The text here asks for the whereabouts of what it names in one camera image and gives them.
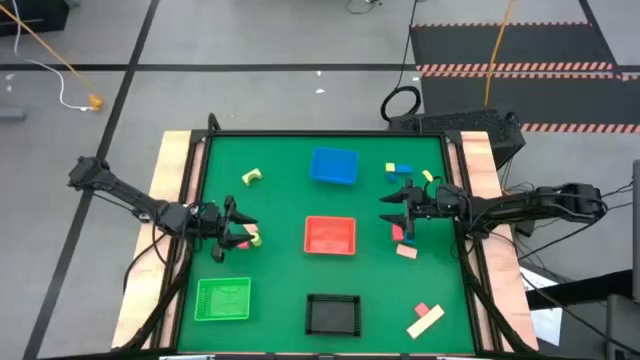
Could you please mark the green table mat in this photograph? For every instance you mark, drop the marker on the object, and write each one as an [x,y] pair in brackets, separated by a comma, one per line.
[280,200]

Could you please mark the small yellow cube block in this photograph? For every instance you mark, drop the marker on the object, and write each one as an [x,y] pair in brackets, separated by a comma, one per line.
[390,167]

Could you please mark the black computer tower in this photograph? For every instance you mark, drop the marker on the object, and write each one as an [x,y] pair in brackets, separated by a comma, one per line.
[475,122]

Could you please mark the black hazard-striped floor mat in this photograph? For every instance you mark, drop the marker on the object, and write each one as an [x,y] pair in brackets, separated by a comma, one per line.
[510,45]
[550,100]

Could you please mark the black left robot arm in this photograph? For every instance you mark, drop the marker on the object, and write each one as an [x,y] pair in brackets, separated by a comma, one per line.
[125,192]

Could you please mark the grey vertical post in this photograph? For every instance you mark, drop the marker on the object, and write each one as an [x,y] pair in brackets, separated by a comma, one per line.
[636,225]

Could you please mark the small blue cube block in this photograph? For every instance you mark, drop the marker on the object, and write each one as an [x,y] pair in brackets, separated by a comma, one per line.
[409,241]

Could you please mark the red rectangular block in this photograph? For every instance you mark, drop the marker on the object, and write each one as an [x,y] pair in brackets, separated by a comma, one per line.
[397,233]

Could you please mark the natural wood rectangular block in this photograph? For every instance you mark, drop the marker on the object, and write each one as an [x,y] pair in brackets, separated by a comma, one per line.
[406,251]
[252,228]

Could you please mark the yellow-green cylinder block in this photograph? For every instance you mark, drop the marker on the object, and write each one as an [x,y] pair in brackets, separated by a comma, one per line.
[256,240]

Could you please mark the black plastic basket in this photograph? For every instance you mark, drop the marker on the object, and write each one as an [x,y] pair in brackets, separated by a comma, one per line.
[332,316]

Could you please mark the long natural wood plank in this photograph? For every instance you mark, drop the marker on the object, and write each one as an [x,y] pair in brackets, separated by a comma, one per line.
[425,322]

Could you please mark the blue plastic basket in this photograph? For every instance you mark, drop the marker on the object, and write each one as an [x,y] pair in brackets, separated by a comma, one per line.
[332,165]

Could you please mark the small red cube block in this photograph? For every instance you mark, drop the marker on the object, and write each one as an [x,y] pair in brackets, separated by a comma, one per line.
[244,245]

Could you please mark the yellow-green arch block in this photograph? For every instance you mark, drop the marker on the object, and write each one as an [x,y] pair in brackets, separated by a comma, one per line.
[247,178]

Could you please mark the black cabinet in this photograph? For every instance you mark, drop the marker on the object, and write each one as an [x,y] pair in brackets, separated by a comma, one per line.
[35,15]

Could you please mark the grey floor object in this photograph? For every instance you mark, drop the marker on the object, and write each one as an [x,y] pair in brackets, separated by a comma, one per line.
[10,113]

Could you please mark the red plastic basket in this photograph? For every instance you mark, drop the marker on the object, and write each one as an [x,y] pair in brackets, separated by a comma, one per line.
[330,235]

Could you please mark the small red flat block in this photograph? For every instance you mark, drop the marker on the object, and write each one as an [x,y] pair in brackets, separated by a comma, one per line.
[421,309]

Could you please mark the green plastic basket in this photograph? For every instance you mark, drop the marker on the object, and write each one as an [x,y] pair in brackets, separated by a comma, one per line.
[222,300]

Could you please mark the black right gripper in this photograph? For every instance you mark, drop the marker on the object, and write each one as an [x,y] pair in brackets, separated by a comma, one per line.
[435,205]

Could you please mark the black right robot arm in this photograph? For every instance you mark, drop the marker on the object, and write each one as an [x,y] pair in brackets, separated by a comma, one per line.
[525,202]

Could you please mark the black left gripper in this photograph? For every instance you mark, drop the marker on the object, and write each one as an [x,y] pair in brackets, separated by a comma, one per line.
[210,222]

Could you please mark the white paper sheet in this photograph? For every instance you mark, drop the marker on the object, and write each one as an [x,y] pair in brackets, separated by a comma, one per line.
[547,325]

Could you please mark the dark grey equipment box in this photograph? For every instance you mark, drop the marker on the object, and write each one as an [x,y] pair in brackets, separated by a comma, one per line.
[622,330]

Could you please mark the wooden table side board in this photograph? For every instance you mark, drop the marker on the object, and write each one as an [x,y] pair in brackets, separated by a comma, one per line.
[170,165]
[480,160]

